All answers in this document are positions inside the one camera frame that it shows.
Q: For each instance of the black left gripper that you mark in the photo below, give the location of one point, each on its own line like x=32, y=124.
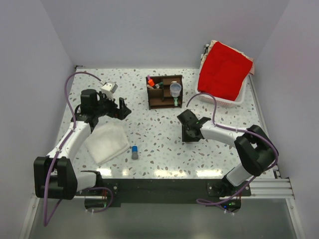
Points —
x=120, y=113

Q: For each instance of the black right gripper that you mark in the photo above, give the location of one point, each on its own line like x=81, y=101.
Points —
x=186, y=138

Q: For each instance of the clear jar of paperclips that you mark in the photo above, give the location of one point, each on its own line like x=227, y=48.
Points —
x=175, y=89

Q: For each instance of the brown wooden desk organizer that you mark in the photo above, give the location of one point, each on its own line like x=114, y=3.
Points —
x=161, y=98

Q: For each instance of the orange capped black highlighter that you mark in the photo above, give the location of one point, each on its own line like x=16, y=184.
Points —
x=151, y=83

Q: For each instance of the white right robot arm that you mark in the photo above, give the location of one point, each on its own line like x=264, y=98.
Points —
x=255, y=150

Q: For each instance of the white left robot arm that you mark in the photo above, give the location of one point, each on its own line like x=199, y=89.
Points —
x=54, y=176

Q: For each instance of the white folded towel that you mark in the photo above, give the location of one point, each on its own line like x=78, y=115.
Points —
x=107, y=142

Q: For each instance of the blue grey stamp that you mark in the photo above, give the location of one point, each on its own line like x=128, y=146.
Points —
x=135, y=154

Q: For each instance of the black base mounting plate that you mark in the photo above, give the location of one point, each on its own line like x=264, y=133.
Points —
x=116, y=192

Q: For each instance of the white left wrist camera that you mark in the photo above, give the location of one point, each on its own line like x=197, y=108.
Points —
x=109, y=88

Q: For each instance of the aluminium frame rail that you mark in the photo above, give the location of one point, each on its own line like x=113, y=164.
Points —
x=275, y=169

